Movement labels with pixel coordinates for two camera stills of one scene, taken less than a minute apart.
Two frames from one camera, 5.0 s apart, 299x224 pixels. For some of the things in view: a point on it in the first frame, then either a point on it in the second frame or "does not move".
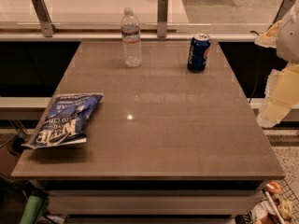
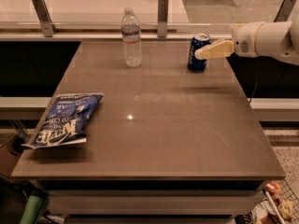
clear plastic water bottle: x=131 y=37 does not move
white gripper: x=290 y=37 to x=245 y=39
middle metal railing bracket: x=162 y=18 does not move
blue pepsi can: x=198 y=52 does not move
